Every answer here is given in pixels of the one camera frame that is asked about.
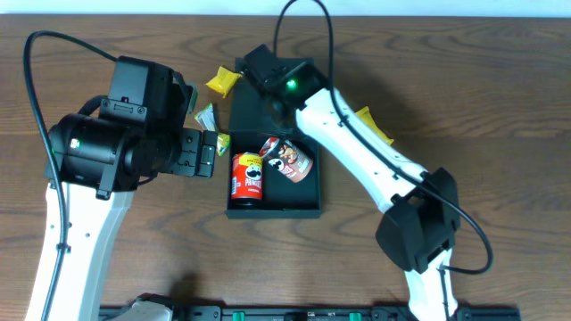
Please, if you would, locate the small yellow snack packet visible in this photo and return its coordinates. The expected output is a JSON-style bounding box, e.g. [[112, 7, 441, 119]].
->
[[206, 66, 243, 98]]

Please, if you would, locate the long yellow snack packet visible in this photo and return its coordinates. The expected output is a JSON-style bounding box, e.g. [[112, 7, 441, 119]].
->
[[355, 106, 393, 145]]

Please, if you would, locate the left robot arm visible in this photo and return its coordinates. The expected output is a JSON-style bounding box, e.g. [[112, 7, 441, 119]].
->
[[26, 95, 216, 320]]

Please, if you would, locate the dark Pringles can red lid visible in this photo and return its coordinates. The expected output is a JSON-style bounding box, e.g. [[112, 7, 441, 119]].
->
[[259, 137, 313, 183]]

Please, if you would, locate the black gift box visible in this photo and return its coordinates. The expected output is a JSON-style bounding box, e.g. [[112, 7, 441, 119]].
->
[[227, 79, 322, 219]]

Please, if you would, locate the green yellow snack packet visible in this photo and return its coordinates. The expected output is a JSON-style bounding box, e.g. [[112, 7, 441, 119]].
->
[[194, 103, 230, 156]]

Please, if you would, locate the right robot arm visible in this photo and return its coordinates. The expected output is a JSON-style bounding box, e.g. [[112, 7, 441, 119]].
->
[[262, 62, 460, 320]]

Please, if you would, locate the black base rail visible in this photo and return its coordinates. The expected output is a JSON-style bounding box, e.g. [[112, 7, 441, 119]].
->
[[97, 292, 523, 321]]

